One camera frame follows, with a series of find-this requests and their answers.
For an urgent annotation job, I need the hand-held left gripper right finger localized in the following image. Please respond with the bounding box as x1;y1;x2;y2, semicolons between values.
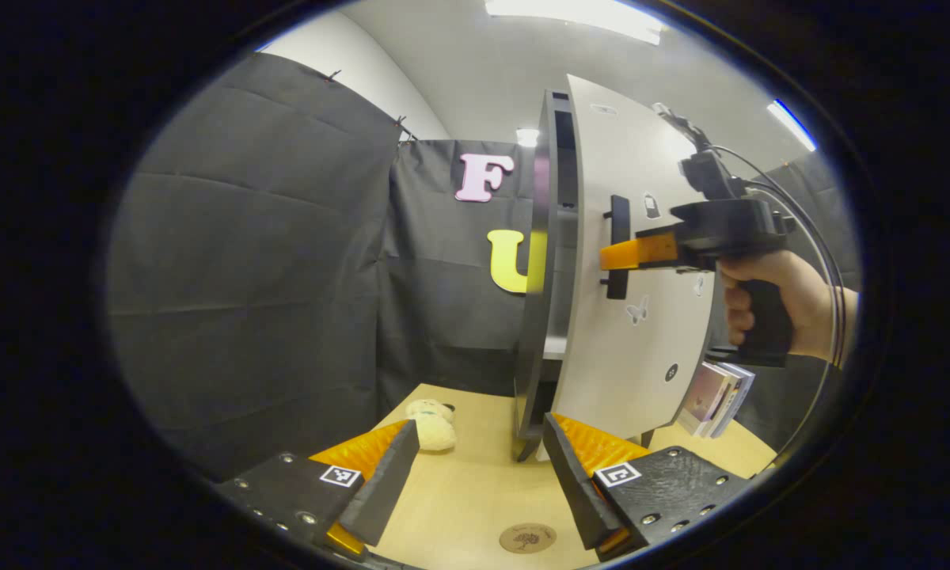
541;412;753;563

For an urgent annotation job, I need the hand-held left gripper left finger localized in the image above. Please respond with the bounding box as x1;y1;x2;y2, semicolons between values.
215;418;422;561

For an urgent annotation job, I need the black cabinet door handle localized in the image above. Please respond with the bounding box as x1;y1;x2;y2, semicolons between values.
599;194;632;302

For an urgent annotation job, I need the round brown coaster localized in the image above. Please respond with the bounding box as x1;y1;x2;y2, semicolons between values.
498;522;558;555

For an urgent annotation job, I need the beige cabinet door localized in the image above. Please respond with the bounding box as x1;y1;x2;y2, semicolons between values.
553;74;717;440

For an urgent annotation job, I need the dark grey cabinet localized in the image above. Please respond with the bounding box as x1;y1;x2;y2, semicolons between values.
513;89;658;464

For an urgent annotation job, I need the cream plush toy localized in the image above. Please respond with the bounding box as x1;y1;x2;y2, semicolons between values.
405;398;458;453

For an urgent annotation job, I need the black backdrop cloth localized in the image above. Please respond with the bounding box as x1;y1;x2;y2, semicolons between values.
104;51;864;484

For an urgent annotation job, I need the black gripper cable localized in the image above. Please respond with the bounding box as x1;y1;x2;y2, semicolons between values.
709;144;849;371

